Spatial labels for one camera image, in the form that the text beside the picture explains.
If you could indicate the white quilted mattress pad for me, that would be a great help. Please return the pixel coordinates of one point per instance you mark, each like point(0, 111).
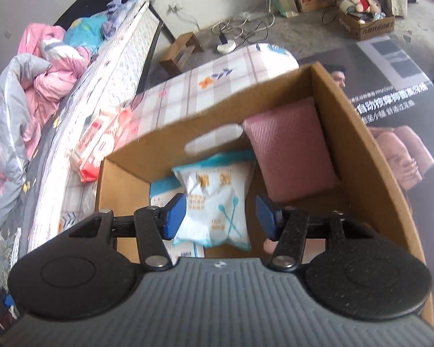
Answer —
point(105, 90)

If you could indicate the pink cushion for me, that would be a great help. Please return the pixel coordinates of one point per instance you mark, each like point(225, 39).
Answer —
point(289, 148)

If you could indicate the blue crumpled clothes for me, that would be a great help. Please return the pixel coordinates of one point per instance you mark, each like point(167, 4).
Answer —
point(90, 25)

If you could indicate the green paper bag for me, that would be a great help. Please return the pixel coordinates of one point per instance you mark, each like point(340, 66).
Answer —
point(285, 1)

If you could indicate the cardboard box of toys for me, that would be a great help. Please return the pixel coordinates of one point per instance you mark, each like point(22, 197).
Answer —
point(367, 27)

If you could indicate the white and red plush toy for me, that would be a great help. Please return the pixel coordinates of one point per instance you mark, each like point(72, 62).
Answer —
point(361, 3)

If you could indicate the blue and white packet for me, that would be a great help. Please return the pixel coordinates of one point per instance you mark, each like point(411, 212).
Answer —
point(159, 191)

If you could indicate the red wet wipes pack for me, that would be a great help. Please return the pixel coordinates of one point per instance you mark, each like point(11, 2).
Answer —
point(101, 137)

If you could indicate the pink and grey quilt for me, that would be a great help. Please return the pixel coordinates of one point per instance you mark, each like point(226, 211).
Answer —
point(29, 90)

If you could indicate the brown cardboard box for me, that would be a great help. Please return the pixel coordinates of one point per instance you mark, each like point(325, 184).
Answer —
point(347, 133)

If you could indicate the grey floral bedsheet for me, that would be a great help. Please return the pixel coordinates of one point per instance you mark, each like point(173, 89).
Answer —
point(32, 173)

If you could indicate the white wall socket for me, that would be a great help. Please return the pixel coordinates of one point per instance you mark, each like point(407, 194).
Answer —
point(175, 6)

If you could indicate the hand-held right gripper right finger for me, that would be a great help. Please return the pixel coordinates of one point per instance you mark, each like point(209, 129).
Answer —
point(266, 217)

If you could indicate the round white power strip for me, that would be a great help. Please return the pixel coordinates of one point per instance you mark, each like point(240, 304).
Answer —
point(226, 47)

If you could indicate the small wooden stool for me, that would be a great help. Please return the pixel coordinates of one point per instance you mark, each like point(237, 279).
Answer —
point(182, 52)

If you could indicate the white blue swab packet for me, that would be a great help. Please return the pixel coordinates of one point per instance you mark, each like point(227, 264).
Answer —
point(213, 195)

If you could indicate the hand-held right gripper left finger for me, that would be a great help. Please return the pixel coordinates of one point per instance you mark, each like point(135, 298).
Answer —
point(175, 215)

